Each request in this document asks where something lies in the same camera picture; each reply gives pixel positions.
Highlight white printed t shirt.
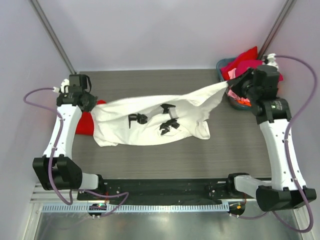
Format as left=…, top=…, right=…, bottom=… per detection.
left=91, top=82, right=228, bottom=147

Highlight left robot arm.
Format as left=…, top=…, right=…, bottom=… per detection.
left=32, top=74, right=106, bottom=200

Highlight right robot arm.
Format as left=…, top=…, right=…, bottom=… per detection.
left=225, top=65, right=317, bottom=212

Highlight magenta t shirt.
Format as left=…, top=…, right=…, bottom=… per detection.
left=220, top=59, right=285, bottom=82

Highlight orange t shirt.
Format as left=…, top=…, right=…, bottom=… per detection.
left=236, top=98, right=251, bottom=107

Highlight red t shirt in basket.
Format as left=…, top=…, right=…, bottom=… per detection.
left=234, top=46, right=258, bottom=64

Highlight pink t shirt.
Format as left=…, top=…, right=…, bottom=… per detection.
left=228, top=68, right=241, bottom=101

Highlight folded red t shirt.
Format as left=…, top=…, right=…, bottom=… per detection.
left=75, top=111, right=95, bottom=136

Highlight grey-blue laundry basket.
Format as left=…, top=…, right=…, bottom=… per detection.
left=215, top=57, right=253, bottom=111

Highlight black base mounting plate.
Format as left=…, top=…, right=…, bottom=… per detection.
left=76, top=177, right=258, bottom=204

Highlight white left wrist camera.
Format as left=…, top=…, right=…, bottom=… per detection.
left=52, top=78, right=70, bottom=94

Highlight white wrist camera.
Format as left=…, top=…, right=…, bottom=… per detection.
left=261, top=53, right=279, bottom=70
left=52, top=78, right=70, bottom=94

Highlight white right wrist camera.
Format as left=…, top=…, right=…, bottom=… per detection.
left=261, top=53, right=279, bottom=70

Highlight right aluminium corner post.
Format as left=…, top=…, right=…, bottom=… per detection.
left=257, top=0, right=297, bottom=59

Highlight aluminium corner post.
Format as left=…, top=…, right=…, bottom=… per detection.
left=28, top=0, right=77, bottom=74
left=257, top=0, right=297, bottom=59

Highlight left aluminium corner post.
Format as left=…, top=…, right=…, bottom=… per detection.
left=28, top=0, right=77, bottom=74

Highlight aluminium frame rail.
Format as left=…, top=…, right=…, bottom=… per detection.
left=30, top=183, right=78, bottom=204

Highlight slotted white cable duct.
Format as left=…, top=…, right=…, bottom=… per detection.
left=41, top=202, right=229, bottom=214

